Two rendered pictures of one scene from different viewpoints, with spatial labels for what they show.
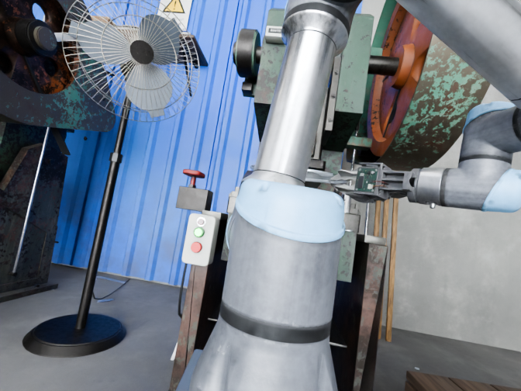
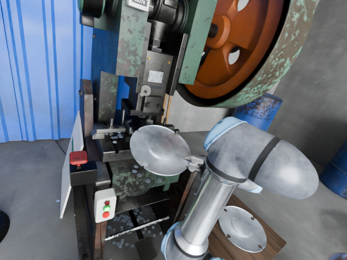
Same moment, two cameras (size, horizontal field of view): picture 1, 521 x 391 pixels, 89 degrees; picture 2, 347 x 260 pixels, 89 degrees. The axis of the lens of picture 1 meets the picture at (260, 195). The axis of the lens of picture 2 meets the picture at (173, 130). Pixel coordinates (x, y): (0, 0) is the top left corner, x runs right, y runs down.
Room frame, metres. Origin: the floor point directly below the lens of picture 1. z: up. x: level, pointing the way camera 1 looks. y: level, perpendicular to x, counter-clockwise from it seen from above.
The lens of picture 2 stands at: (0.25, 0.34, 1.22)
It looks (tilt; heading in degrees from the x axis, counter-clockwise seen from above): 25 degrees down; 317
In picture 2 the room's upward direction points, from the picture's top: 15 degrees clockwise
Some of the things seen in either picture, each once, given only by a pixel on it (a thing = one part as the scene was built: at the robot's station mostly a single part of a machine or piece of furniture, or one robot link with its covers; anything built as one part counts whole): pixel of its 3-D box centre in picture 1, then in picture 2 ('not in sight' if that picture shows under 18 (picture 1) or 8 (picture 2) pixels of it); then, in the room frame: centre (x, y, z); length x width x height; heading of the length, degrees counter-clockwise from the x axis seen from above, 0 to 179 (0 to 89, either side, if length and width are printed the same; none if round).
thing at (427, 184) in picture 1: (430, 188); not in sight; (0.53, -0.34, 0.75); 0.08 x 0.05 x 0.08; 136
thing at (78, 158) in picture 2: (192, 182); (78, 163); (0.86, 0.22, 0.72); 0.07 x 0.06 x 0.08; 174
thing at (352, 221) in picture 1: (291, 215); (137, 138); (1.05, -0.13, 0.68); 0.45 x 0.30 x 0.06; 84
